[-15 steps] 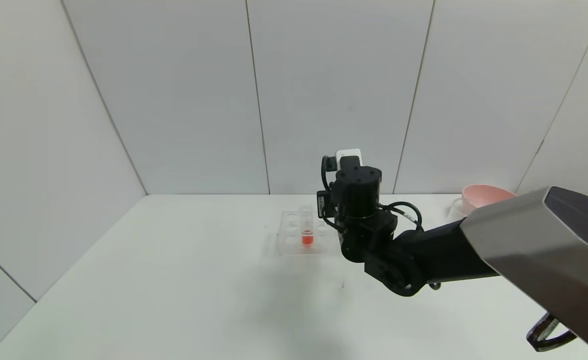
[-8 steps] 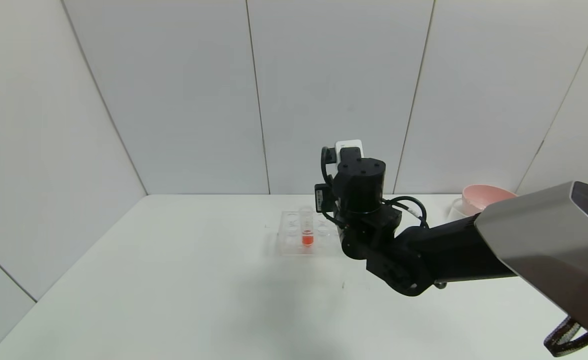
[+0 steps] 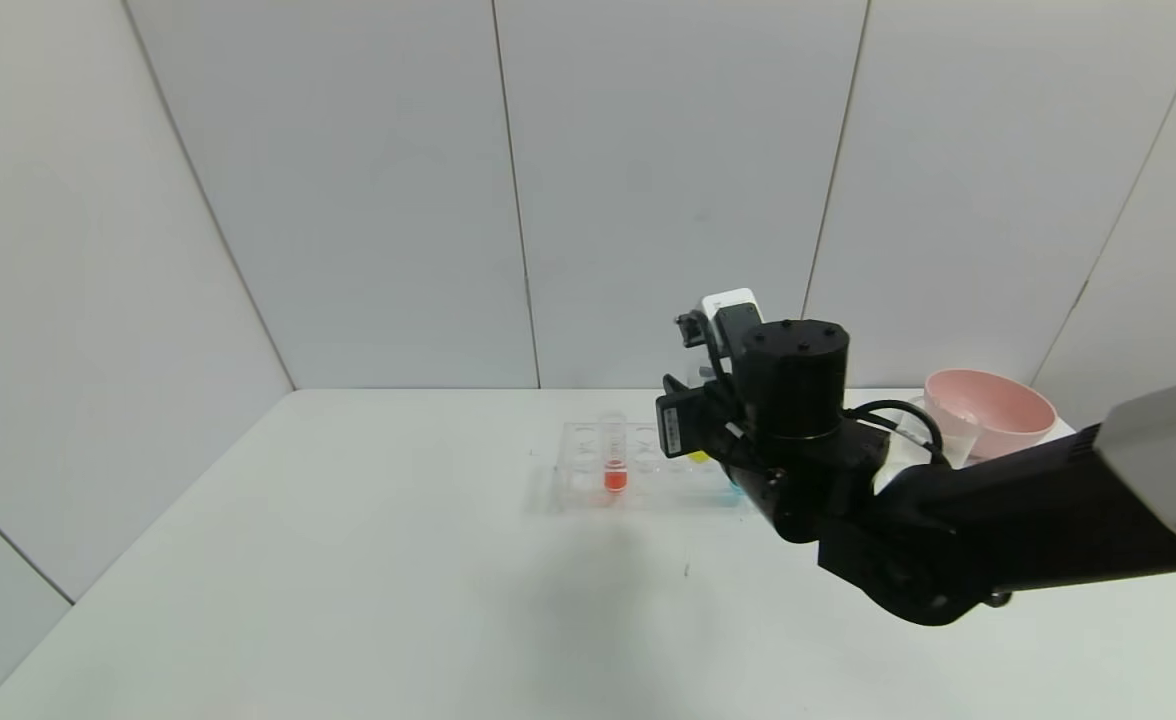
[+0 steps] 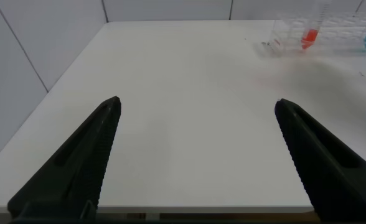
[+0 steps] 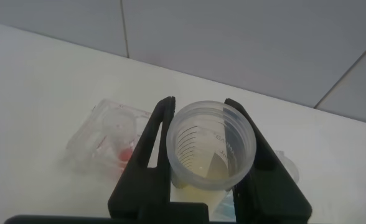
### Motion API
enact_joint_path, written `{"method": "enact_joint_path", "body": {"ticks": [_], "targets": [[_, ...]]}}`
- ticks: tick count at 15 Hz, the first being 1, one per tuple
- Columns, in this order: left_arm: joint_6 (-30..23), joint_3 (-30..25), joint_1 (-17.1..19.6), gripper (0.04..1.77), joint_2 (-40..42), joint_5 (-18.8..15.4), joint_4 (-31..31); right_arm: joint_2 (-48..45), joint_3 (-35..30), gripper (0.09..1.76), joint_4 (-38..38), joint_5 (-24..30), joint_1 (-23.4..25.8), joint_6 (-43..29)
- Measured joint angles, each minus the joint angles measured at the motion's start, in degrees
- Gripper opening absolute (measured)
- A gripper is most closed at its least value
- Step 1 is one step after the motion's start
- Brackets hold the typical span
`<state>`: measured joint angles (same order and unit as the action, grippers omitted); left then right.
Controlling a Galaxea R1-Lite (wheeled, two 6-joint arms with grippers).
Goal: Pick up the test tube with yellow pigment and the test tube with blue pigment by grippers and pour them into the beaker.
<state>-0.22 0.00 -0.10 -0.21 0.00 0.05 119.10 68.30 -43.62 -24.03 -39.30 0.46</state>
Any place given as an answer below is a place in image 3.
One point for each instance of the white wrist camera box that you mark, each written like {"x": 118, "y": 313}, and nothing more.
{"x": 731, "y": 305}

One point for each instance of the test tube with yellow pigment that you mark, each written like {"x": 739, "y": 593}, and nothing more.
{"x": 698, "y": 457}

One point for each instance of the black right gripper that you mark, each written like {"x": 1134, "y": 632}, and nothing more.
{"x": 675, "y": 426}

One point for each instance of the test tube with blue pigment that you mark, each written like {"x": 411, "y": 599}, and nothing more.
{"x": 733, "y": 492}

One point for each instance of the black and grey right robot arm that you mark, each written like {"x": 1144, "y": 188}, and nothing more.
{"x": 978, "y": 520}

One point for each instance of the clear plastic test tube rack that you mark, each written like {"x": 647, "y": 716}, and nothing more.
{"x": 648, "y": 490}

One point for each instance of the test tube with orange pigment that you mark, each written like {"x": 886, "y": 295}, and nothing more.
{"x": 614, "y": 478}

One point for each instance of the pink bowl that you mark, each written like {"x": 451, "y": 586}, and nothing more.
{"x": 1003, "y": 412}

